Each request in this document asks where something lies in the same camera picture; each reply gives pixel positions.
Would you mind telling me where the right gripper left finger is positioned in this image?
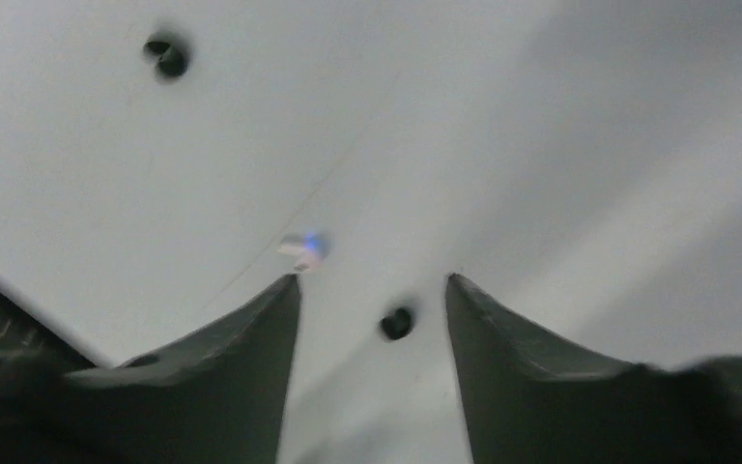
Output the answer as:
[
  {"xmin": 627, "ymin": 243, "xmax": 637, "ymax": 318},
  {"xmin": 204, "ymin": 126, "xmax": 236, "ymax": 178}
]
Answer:
[{"xmin": 0, "ymin": 275, "xmax": 301, "ymax": 463}]

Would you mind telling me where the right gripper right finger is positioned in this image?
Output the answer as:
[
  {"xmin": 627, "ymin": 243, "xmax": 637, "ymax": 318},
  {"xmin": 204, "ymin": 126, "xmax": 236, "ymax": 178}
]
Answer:
[{"xmin": 445, "ymin": 274, "xmax": 742, "ymax": 463}]

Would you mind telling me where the black earbud on right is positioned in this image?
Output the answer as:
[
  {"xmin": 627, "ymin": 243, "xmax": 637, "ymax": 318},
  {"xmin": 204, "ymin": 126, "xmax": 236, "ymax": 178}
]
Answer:
[{"xmin": 378, "ymin": 306, "xmax": 415, "ymax": 342}]

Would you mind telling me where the black earbud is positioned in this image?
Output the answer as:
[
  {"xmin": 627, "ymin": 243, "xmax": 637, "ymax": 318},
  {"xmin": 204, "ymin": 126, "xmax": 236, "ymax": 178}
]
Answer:
[
  {"xmin": 378, "ymin": 306, "xmax": 415, "ymax": 342},
  {"xmin": 143, "ymin": 34, "xmax": 192, "ymax": 82}
]

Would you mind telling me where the black earbud near centre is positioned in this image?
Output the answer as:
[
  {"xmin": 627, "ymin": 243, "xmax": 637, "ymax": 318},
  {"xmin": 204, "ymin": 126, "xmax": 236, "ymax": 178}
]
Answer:
[{"xmin": 143, "ymin": 34, "xmax": 192, "ymax": 82}]

